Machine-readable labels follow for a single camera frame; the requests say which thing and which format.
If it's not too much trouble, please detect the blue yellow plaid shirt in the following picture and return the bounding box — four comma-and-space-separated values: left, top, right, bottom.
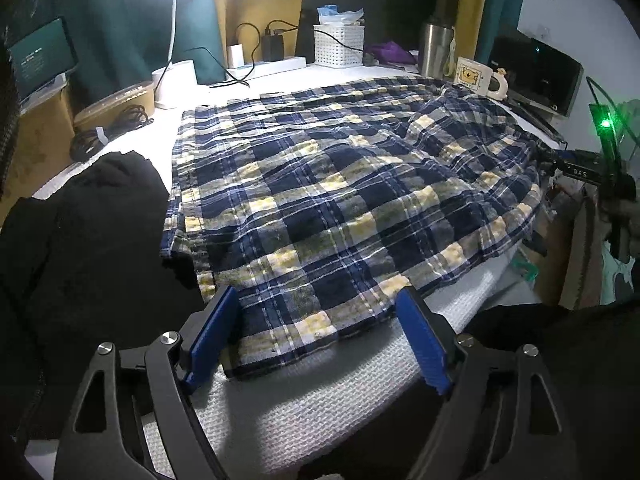
160, 76, 553, 381

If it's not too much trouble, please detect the black charging cable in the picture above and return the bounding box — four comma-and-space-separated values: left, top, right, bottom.
185, 22, 265, 88
267, 19, 364, 54

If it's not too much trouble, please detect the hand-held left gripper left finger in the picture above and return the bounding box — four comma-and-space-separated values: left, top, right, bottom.
52, 285, 240, 480

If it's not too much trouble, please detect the black screen device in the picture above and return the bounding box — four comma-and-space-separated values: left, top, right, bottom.
492, 35, 585, 117

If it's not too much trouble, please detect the black post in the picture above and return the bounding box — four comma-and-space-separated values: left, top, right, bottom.
295, 9, 316, 59

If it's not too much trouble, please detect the purple cloth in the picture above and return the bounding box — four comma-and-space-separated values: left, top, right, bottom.
364, 41, 418, 66

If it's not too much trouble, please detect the teal curtain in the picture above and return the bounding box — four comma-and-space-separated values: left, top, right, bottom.
0, 0, 226, 106
475, 0, 527, 63

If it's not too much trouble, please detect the white plastic basket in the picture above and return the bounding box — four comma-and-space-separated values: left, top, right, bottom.
313, 24, 364, 67

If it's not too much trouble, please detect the white desk lamp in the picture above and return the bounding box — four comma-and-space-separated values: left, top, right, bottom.
132, 0, 238, 110

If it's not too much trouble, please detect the black charger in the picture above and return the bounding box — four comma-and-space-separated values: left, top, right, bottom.
262, 30, 285, 61

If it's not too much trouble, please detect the black cloth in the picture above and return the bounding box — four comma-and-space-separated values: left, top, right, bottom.
0, 151, 221, 461

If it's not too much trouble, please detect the tablet with dark screen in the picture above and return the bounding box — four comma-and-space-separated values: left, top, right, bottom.
7, 17, 80, 101

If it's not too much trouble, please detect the white textured table cover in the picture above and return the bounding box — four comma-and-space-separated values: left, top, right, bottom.
30, 62, 566, 480

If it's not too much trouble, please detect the clear plastic bag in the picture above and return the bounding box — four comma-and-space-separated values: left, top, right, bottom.
316, 5, 366, 27

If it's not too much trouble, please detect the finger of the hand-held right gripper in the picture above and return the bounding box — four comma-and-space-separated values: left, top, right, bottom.
536, 146, 569, 174

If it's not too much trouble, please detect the stainless steel tumbler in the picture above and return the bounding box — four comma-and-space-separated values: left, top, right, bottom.
420, 21, 458, 78

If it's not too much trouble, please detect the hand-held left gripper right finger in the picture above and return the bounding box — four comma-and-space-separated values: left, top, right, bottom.
396, 286, 581, 480

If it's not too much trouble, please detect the coiled black cable bundle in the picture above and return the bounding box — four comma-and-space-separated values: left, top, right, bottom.
69, 105, 155, 162

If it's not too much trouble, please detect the cream mug with bear print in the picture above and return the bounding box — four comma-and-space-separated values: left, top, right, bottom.
454, 56, 510, 101

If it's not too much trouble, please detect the white power strip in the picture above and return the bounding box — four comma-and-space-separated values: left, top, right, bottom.
226, 55, 306, 80

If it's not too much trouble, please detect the round wooden container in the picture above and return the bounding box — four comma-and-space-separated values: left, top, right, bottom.
74, 80, 156, 128

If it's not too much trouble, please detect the brown cardboard box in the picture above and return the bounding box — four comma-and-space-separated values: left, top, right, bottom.
17, 85, 77, 166
542, 192, 613, 307

